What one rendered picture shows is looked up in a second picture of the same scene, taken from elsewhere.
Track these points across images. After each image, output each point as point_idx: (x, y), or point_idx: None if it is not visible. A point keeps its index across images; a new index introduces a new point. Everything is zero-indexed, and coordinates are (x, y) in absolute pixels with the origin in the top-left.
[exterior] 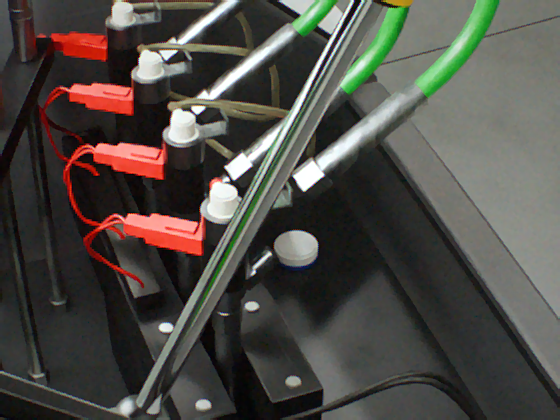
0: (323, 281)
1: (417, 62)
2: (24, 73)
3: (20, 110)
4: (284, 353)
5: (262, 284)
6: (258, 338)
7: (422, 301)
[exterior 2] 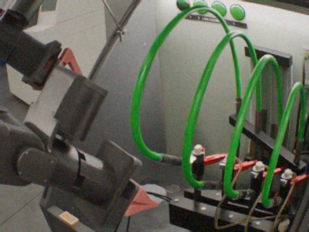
0: None
1: None
2: (290, 158)
3: None
4: (185, 204)
5: (206, 214)
6: (194, 204)
7: None
